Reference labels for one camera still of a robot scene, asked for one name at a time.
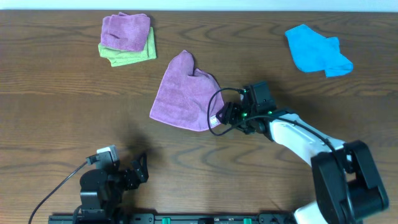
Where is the purple microfiber cloth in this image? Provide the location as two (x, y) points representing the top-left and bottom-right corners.
(149, 50), (224, 131)

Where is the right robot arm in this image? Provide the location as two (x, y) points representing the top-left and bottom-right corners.
(208, 103), (389, 223)

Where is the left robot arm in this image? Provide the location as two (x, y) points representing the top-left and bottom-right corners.
(72, 152), (149, 223)

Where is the blue microfiber cloth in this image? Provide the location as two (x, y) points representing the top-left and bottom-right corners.
(285, 24), (354, 78)

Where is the folded green cloth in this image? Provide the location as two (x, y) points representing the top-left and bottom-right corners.
(98, 27), (157, 67)

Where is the folded purple cloth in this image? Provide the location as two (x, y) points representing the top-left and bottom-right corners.
(101, 13), (150, 52)

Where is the right black cable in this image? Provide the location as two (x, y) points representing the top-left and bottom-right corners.
(206, 87), (355, 224)

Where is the black cable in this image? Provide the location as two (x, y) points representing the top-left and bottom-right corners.
(206, 87), (355, 224)
(27, 160), (90, 224)

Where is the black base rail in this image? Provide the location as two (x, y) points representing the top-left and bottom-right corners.
(48, 213), (297, 224)

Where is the left black cable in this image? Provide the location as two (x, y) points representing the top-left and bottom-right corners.
(27, 160), (90, 224)

